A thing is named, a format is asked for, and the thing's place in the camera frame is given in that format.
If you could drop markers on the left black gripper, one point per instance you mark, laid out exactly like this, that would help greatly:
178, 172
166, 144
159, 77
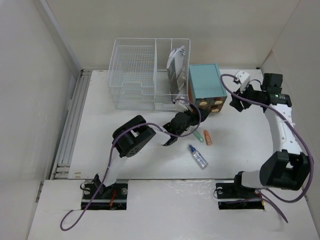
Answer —
195, 116

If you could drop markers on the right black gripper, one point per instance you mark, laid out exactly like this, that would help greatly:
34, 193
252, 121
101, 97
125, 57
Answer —
236, 104

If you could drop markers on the teal orange drawer box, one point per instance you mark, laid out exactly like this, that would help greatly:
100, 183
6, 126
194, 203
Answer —
204, 87

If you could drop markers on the grey white manual booklet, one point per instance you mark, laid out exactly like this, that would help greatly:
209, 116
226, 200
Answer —
175, 68

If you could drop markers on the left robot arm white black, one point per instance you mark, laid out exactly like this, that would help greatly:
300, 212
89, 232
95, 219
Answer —
131, 137

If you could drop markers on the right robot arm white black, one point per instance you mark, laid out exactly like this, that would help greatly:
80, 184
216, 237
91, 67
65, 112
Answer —
288, 167

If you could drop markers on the green highlighter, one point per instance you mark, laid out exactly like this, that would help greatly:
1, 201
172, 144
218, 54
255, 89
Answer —
198, 136

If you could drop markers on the orange highlighter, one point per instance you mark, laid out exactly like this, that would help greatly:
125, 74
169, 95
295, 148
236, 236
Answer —
207, 138

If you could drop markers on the clear bottle blue cap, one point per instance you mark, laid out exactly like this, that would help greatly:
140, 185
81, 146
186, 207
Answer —
200, 160

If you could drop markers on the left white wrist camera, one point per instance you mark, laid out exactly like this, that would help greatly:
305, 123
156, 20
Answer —
181, 105

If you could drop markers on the white wire desk organizer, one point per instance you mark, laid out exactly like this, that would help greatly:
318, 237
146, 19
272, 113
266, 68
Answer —
138, 76

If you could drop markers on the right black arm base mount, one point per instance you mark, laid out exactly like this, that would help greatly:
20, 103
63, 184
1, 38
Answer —
231, 195

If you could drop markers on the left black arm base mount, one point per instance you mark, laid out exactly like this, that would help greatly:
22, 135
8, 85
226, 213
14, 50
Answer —
111, 198

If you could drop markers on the aluminium rail frame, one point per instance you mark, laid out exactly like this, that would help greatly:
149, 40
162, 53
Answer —
66, 143

